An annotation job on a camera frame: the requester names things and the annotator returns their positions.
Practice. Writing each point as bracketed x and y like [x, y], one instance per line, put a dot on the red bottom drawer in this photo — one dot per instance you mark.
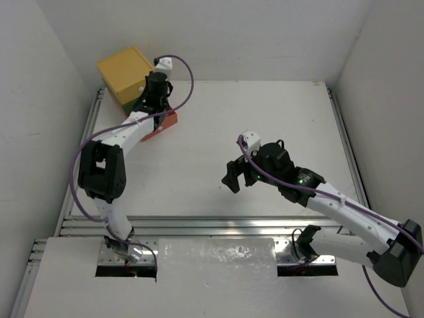
[169, 120]

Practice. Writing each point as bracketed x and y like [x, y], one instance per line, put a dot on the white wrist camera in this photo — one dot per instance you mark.
[249, 142]
[164, 66]

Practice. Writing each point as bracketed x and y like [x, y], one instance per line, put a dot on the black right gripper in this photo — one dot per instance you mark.
[235, 167]

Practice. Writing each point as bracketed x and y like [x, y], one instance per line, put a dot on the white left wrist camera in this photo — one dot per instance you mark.
[164, 66]

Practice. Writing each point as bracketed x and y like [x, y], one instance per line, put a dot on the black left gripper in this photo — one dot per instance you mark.
[164, 91]

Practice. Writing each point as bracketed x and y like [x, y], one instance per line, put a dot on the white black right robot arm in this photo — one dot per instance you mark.
[390, 248]

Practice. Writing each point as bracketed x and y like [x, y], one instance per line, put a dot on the aluminium front frame rails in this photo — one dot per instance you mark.
[174, 188]

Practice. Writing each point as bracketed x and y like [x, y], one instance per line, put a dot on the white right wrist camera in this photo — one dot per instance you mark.
[249, 142]

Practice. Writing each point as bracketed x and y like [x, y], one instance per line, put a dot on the green drawer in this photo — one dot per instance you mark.
[128, 107]

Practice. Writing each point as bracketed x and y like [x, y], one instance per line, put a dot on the yellow top drawer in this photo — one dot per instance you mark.
[130, 92]

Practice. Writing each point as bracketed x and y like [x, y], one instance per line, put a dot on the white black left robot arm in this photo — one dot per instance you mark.
[102, 172]

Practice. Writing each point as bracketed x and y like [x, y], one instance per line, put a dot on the white front cover panel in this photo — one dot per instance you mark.
[200, 278]

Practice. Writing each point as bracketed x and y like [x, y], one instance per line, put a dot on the yellow drawer cabinet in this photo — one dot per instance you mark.
[123, 68]

